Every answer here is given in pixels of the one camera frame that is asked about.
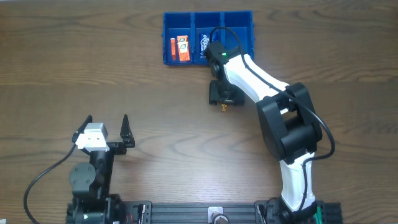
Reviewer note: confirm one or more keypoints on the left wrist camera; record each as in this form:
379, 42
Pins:
93, 137

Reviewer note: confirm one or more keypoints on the wide orange candy box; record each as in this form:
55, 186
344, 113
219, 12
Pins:
183, 49

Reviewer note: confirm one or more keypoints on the gold candy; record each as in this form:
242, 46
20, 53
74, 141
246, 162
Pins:
223, 108

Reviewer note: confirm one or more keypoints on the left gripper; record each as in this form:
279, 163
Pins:
116, 148

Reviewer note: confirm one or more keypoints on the slim orange candy box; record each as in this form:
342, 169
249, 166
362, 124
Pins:
173, 49

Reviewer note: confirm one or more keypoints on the blue tray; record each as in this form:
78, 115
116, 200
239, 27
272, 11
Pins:
178, 23

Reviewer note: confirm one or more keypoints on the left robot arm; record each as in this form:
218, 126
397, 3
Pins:
99, 174

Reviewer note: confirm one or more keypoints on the mounting rail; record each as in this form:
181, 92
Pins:
186, 213

